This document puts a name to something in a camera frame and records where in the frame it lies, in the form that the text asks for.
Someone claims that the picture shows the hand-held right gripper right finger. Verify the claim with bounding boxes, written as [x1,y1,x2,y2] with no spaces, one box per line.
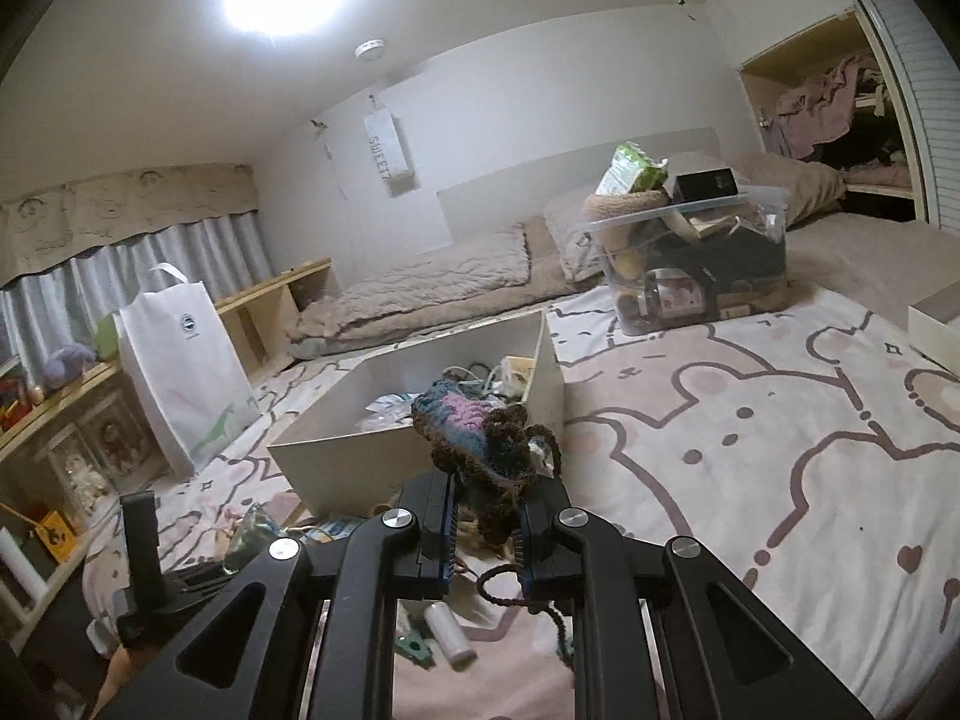
[517,480,875,720]

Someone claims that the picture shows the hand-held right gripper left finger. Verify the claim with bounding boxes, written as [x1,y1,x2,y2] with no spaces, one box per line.
[94,471,460,720]

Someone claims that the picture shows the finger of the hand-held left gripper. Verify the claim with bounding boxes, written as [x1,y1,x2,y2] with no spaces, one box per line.
[161,561,252,597]

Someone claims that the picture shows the multicolour crochet piece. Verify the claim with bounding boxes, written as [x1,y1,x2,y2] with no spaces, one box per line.
[411,381,577,665]

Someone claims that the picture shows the white cardboard box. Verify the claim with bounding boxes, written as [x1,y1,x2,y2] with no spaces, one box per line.
[266,309,567,533]

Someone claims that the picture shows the translucent green packet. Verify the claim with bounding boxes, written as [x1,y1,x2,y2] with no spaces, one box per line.
[223,501,290,571]

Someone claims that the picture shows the yellow toy block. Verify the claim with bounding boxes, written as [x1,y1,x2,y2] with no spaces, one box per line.
[30,510,82,563]

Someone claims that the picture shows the white tube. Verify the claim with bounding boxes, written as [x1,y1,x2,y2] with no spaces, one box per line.
[424,604,477,667]

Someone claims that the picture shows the glass-front display box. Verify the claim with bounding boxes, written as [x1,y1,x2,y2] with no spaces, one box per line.
[41,390,155,511]

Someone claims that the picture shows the white cylinder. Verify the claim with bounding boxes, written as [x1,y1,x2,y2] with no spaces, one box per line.
[0,525,46,608]

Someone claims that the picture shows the cream small carton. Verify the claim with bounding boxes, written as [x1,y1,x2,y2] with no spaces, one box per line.
[504,356,537,398]

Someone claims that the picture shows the white tote bag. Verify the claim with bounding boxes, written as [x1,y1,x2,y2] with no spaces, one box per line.
[112,262,260,475]

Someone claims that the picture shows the colourful books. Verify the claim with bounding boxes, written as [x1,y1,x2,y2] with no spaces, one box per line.
[0,375,35,428]

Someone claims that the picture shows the purple plush toy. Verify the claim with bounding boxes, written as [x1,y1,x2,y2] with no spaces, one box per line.
[41,345,102,395]

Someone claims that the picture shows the green plush toy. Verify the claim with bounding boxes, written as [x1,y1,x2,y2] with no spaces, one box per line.
[91,313,125,361]

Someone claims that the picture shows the beige quilted pillow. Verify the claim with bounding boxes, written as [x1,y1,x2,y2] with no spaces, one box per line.
[289,229,533,357]
[544,191,601,282]

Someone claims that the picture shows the wooden shelf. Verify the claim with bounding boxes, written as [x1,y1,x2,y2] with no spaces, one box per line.
[0,259,332,601]

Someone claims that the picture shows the grey curtain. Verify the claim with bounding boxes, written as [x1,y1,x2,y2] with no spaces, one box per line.
[0,211,272,368]

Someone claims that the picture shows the clear plastic storage bin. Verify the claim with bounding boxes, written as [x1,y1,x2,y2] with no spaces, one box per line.
[585,186,788,337]

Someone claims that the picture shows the white headboard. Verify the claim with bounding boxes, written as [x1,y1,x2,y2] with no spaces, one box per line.
[436,127,725,248]

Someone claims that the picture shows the beige printed valance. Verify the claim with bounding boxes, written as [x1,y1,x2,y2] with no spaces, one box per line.
[0,163,262,286]

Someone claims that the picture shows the brown fuzzy slipper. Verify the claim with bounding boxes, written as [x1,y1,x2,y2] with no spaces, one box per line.
[585,190,672,222]

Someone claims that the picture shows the green snack bag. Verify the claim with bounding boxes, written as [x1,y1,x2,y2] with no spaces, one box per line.
[596,142,668,196]

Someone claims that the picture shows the black box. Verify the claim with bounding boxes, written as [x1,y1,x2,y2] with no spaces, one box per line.
[673,167,742,202]

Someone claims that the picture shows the beige fleece blanket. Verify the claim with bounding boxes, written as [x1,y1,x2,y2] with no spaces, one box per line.
[731,150,848,230]

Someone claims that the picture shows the small white box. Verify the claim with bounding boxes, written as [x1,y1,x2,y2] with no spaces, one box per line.
[907,298,960,376]

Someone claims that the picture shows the pink clothes pile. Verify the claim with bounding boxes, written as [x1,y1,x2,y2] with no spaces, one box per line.
[765,52,912,162]

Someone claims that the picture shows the wooden closet niche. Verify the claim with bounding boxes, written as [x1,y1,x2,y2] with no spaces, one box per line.
[739,7,927,222]

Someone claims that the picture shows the white louvred door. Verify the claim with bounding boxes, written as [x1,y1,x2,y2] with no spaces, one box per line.
[825,0,960,286]

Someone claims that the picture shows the white hanging wall bag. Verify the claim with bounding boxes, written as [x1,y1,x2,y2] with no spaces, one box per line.
[361,96,415,197]

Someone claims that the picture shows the white wall cable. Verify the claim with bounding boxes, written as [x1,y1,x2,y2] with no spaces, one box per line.
[311,118,353,203]

